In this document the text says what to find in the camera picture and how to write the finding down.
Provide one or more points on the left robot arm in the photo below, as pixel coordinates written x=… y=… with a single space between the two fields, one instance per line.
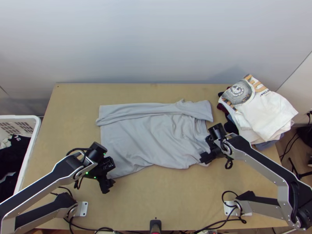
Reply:
x=36 y=185

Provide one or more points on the black tripod stand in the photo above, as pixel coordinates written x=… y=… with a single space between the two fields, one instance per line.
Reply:
x=298 y=173

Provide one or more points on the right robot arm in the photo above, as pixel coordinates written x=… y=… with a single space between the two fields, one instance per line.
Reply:
x=263 y=163

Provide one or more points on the pile of folded clothes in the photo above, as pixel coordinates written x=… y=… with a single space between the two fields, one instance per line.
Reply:
x=263 y=114

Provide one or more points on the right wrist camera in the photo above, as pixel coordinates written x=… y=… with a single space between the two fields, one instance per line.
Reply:
x=209 y=141

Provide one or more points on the heap of clothes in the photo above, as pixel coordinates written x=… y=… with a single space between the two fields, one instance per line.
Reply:
x=9 y=158

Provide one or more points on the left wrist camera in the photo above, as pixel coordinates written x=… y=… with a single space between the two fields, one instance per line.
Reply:
x=109 y=163

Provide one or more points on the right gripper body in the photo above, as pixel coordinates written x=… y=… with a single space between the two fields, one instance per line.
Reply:
x=210 y=153

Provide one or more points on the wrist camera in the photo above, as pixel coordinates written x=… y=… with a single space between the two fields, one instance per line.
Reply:
x=109 y=163
x=209 y=141

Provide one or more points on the white laundry basket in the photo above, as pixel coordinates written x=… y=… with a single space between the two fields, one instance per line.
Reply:
x=31 y=136

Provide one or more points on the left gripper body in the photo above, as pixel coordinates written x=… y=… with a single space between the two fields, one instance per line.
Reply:
x=103 y=181

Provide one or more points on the light grey t-shirt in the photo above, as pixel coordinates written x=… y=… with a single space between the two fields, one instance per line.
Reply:
x=146 y=136

